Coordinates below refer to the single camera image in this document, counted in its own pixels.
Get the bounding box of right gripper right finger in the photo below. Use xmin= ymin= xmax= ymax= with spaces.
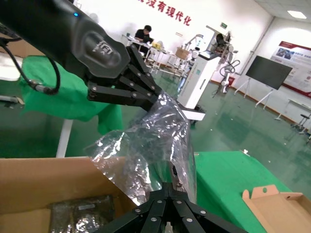
xmin=171 ymin=184 xmax=248 ymax=233

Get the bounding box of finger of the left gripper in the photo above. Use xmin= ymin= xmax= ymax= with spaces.
xmin=87 ymin=83 xmax=159 ymax=112
xmin=120 ymin=45 xmax=163 ymax=98

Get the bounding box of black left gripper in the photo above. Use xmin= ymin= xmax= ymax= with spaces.
xmin=0 ymin=0 xmax=132 ymax=81

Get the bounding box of bagged graphics card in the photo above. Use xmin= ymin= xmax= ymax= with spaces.
xmin=48 ymin=194 xmax=116 ymax=233

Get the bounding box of clear antistatic plastic bag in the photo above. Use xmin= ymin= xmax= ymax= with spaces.
xmin=84 ymin=91 xmax=197 ymax=204

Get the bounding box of left cable with silver connector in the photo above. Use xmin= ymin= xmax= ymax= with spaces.
xmin=0 ymin=41 xmax=61 ymax=96

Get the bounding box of seated person in black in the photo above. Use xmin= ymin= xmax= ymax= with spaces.
xmin=134 ymin=24 xmax=155 ymax=58

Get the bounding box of black screen on white stand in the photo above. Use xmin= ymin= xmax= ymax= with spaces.
xmin=234 ymin=55 xmax=294 ymax=121

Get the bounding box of open brown cardboard box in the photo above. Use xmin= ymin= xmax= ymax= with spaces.
xmin=0 ymin=156 xmax=149 ymax=233

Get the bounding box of black stool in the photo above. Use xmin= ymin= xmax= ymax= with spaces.
xmin=291 ymin=114 xmax=311 ymax=135

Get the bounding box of flat open cardboard carton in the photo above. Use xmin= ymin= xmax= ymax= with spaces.
xmin=242 ymin=184 xmax=311 ymax=233

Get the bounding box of red framed wall poster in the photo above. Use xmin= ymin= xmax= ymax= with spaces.
xmin=271 ymin=40 xmax=311 ymax=98

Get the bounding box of bare green tablecloth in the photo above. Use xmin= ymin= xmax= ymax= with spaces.
xmin=20 ymin=55 xmax=123 ymax=135

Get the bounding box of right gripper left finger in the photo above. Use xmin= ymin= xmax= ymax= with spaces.
xmin=94 ymin=183 xmax=172 ymax=233

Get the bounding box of white desk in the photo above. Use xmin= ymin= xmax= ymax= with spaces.
xmin=286 ymin=98 xmax=311 ymax=115

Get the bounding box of white mobile robot pedestal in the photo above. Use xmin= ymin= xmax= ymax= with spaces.
xmin=176 ymin=25 xmax=221 ymax=122

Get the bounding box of green tablecloth with carton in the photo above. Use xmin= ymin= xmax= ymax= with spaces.
xmin=193 ymin=150 xmax=301 ymax=233

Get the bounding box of white pipe workbench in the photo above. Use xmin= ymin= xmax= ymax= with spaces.
xmin=121 ymin=33 xmax=192 ymax=78

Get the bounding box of white table leg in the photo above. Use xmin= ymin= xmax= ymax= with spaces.
xmin=55 ymin=118 xmax=73 ymax=158

